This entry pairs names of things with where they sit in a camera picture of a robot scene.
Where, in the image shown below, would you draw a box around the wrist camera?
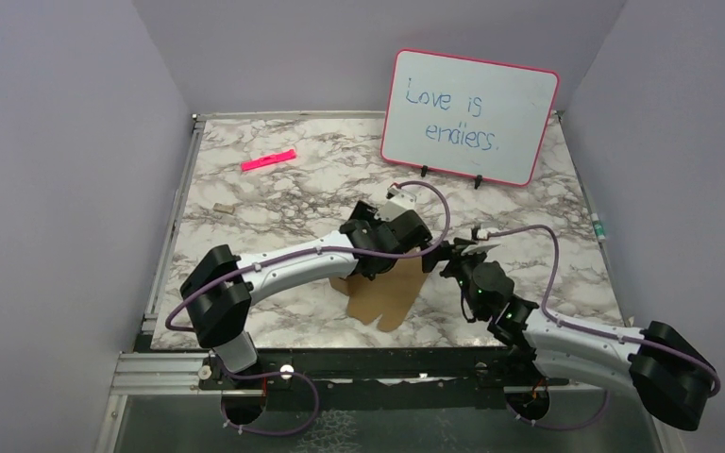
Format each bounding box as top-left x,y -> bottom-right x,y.
375,185 -> 416,222
453,225 -> 499,256

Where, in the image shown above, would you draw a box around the green white small bottle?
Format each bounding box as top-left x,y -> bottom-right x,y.
591,212 -> 606,243

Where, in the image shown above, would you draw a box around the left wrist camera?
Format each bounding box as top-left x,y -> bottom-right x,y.
375,185 -> 416,222

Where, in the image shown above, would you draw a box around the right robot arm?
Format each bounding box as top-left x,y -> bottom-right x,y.
422,239 -> 716,431

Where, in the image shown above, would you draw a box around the brown cardboard box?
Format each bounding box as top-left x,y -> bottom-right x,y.
329,258 -> 429,332

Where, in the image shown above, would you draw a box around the pink marker pen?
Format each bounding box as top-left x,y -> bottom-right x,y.
240,148 -> 297,173

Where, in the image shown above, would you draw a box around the pink framed whiteboard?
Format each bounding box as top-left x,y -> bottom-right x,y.
380,49 -> 560,187

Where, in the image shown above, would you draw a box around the small tan cardboard scrap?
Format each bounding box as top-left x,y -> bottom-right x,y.
212,203 -> 234,214

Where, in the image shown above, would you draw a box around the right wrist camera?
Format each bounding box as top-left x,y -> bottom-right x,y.
453,225 -> 499,256

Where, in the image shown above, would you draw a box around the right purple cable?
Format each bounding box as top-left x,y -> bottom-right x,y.
475,225 -> 723,432

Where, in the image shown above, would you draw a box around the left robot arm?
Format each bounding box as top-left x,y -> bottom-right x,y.
179,203 -> 438,388

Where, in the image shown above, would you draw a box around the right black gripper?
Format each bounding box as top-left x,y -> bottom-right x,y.
420,236 -> 488,318

